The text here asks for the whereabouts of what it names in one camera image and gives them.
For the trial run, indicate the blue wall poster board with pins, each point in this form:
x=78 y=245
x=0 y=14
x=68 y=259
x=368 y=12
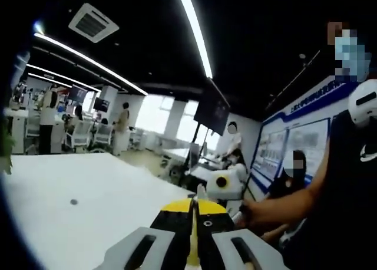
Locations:
x=306 y=128

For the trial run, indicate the person in black shirt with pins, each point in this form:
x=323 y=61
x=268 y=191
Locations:
x=347 y=208

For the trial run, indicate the person's right hand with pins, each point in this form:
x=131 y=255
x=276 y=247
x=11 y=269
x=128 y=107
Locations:
x=259 y=215

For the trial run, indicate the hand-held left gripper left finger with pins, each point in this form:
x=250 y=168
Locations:
x=165 y=237

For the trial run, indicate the ceiling light strip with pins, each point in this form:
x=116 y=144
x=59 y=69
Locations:
x=195 y=31
x=88 y=60

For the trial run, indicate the black monitor on stand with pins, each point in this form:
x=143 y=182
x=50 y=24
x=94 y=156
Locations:
x=212 y=108

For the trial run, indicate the ceiling air vent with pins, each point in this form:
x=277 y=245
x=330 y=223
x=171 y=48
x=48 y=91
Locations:
x=93 y=23

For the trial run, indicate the dark wall screen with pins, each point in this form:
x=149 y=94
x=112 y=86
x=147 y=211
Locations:
x=77 y=93
x=102 y=104

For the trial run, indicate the white worn device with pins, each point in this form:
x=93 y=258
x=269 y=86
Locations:
x=363 y=102

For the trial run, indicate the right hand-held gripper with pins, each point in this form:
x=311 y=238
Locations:
x=226 y=184

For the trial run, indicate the white office chair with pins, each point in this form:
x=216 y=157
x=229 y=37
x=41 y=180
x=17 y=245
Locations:
x=79 y=134
x=103 y=134

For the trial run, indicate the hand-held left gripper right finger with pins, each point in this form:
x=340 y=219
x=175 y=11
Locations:
x=221 y=237

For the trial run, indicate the potted green plant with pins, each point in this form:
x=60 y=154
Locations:
x=6 y=146

